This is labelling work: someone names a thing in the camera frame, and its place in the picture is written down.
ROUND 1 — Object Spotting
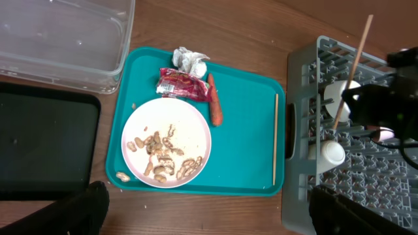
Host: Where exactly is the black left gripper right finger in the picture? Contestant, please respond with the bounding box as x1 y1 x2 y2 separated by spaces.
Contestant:
309 185 411 235

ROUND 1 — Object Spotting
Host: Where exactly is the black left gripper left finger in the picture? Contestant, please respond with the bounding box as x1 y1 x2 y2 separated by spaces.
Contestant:
1 181 110 235

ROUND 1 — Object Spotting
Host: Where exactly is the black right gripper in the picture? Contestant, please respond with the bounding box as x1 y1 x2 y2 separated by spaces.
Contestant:
342 47 417 140

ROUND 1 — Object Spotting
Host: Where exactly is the wooden chopstick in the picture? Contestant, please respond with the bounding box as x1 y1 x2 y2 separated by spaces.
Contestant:
272 94 279 185
332 14 374 130

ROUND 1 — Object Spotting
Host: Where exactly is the white cup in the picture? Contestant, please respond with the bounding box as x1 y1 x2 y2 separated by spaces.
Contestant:
308 140 346 174

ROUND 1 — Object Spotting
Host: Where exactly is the white bowl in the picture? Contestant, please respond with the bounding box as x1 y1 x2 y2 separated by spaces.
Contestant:
324 80 350 122

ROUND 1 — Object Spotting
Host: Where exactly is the peanut shell on tray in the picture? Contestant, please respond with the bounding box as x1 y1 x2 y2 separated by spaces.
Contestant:
116 172 131 182

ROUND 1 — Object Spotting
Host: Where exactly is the grey dish rack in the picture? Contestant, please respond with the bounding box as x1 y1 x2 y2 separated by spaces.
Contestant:
281 36 417 234

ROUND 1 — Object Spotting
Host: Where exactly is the black bin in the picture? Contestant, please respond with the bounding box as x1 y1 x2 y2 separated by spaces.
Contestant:
1 82 101 200

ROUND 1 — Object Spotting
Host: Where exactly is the large white plate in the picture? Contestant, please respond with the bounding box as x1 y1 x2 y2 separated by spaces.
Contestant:
121 98 212 189

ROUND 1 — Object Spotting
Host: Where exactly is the teal plastic tray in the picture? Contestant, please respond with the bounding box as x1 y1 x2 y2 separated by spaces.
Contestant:
106 47 285 196

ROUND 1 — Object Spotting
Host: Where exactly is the orange carrot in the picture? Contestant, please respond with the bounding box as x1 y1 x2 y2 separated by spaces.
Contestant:
207 74 223 127

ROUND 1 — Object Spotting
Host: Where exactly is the red snack wrapper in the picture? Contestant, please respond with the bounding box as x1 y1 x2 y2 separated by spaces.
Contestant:
156 68 212 102

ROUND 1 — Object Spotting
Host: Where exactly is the clear plastic bin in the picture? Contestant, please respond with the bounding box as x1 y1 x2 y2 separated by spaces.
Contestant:
1 0 135 94

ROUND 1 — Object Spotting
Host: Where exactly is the crumpled white tissue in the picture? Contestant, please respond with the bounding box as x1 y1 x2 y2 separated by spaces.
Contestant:
172 47 210 78

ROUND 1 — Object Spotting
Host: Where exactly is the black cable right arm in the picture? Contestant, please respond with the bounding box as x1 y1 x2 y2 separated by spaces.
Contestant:
368 129 418 170

